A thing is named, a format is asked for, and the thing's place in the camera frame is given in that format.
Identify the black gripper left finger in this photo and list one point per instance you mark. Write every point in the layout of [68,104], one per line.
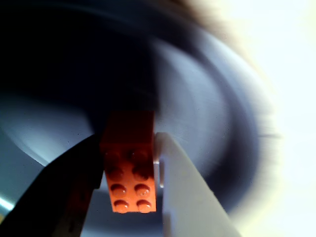
[54,197]

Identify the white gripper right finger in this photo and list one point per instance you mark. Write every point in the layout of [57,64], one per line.
[187,202]

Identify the red lego block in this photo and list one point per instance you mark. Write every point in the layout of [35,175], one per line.
[130,172]

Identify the dark round metal bin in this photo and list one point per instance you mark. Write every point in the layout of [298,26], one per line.
[197,98]

